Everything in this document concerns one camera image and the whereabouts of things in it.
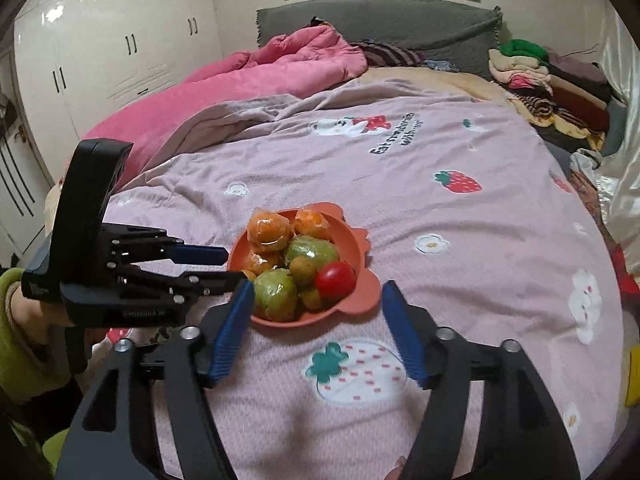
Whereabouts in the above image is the red object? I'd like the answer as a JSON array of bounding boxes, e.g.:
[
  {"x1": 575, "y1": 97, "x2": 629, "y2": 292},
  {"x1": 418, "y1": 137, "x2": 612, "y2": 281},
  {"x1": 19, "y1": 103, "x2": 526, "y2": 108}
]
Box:
[{"x1": 607, "y1": 245, "x2": 633, "y2": 291}]

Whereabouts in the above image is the white wardrobe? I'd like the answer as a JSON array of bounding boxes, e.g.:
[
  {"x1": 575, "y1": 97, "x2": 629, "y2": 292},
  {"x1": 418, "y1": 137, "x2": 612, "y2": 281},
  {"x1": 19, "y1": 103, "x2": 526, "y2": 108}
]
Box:
[{"x1": 15, "y1": 0, "x2": 223, "y2": 186}]

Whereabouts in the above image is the orange plastic plate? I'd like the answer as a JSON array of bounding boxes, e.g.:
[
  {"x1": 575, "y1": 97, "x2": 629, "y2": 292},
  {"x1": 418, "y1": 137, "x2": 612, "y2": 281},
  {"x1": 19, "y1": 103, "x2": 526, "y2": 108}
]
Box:
[{"x1": 226, "y1": 202, "x2": 371, "y2": 329}]

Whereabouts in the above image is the purple strawberry printed quilt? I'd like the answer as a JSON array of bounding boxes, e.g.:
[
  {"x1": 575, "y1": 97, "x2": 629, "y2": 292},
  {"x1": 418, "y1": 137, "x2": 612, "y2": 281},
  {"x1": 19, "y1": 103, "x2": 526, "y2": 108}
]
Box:
[{"x1": 100, "y1": 77, "x2": 626, "y2": 480}]

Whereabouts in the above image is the lime green clothing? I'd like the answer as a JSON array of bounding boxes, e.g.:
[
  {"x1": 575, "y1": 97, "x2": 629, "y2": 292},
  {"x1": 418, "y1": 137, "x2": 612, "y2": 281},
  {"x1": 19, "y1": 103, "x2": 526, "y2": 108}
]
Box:
[{"x1": 42, "y1": 427, "x2": 76, "y2": 480}]

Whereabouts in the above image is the dark striped cloth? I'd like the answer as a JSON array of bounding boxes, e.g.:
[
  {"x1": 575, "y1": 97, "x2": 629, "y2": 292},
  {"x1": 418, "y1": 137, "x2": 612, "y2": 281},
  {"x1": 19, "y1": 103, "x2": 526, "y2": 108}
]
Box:
[{"x1": 350, "y1": 40, "x2": 426, "y2": 67}]

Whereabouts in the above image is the cream satin curtain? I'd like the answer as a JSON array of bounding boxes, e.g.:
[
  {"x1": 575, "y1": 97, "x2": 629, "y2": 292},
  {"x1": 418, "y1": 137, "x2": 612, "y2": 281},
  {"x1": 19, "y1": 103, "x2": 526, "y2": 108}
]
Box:
[{"x1": 570, "y1": 5, "x2": 640, "y2": 261}]

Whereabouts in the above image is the grey headboard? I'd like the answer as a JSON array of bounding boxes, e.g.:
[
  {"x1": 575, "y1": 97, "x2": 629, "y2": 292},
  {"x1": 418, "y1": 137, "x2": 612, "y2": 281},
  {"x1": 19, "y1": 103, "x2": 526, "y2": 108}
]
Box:
[{"x1": 256, "y1": 4, "x2": 503, "y2": 81}]

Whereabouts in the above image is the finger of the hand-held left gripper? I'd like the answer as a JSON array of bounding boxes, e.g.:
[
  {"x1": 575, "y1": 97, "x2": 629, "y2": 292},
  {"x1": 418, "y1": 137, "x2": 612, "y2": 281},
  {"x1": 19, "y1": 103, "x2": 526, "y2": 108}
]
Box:
[
  {"x1": 102, "y1": 224, "x2": 231, "y2": 267},
  {"x1": 124, "y1": 269, "x2": 247, "y2": 307}
]

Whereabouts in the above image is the pink blanket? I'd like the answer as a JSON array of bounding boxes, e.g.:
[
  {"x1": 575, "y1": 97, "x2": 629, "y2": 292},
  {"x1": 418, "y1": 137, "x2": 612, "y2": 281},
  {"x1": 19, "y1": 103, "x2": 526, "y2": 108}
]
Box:
[{"x1": 60, "y1": 25, "x2": 370, "y2": 191}]

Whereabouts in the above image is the yellow object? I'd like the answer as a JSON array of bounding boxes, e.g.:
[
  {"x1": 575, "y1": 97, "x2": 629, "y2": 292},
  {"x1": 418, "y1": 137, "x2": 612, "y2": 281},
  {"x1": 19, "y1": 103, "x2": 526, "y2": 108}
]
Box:
[{"x1": 625, "y1": 342, "x2": 640, "y2": 406}]

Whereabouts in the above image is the white door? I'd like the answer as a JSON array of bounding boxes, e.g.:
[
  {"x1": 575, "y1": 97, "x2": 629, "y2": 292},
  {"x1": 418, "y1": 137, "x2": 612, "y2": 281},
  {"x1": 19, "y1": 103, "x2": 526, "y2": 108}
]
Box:
[{"x1": 0, "y1": 50, "x2": 53, "y2": 266}]

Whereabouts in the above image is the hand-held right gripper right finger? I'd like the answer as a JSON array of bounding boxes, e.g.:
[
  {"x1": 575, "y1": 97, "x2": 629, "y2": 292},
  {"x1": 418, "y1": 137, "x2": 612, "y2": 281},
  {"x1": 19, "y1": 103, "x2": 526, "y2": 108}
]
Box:
[{"x1": 381, "y1": 279, "x2": 581, "y2": 480}]

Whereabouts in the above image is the plastic-wrapped orange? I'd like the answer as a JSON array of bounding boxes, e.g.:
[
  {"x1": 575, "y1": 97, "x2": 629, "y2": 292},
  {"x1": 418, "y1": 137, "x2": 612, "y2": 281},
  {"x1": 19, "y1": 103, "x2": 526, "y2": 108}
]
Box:
[
  {"x1": 245, "y1": 251, "x2": 286, "y2": 276},
  {"x1": 293, "y1": 208, "x2": 331, "y2": 238},
  {"x1": 247, "y1": 210, "x2": 296, "y2": 253}
]

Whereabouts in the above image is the red tomato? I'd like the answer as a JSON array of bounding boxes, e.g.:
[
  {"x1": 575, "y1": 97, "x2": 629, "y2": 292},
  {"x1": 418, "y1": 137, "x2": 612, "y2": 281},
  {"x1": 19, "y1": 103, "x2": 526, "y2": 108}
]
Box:
[{"x1": 315, "y1": 261, "x2": 357, "y2": 302}]

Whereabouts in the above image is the beige bed sheet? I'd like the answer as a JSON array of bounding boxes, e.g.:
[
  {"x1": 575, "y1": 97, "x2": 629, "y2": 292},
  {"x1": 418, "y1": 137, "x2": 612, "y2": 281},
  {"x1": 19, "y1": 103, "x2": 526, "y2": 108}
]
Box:
[{"x1": 350, "y1": 62, "x2": 516, "y2": 106}]

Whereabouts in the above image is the stack of folded clothes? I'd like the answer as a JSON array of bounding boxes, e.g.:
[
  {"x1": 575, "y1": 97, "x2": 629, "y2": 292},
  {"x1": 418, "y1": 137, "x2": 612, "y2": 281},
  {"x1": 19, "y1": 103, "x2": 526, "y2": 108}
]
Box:
[{"x1": 487, "y1": 39, "x2": 628, "y2": 156}]

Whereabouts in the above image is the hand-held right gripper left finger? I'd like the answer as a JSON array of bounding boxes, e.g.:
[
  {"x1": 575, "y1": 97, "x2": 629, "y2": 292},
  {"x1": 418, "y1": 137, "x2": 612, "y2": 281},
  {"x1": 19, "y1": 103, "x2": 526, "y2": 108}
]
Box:
[{"x1": 54, "y1": 279, "x2": 257, "y2": 480}]

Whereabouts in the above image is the person's left forearm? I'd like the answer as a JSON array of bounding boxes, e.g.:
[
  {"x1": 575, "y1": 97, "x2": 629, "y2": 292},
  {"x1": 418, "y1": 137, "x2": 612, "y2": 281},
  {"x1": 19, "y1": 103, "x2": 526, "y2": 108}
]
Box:
[{"x1": 0, "y1": 267, "x2": 96, "y2": 406}]

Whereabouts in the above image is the plastic-wrapped green fruit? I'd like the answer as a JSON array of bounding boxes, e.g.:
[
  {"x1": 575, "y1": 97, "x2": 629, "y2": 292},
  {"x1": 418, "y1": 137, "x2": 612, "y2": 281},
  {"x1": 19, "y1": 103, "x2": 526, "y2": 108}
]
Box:
[
  {"x1": 252, "y1": 268, "x2": 301, "y2": 323},
  {"x1": 284, "y1": 236, "x2": 341, "y2": 281}
]

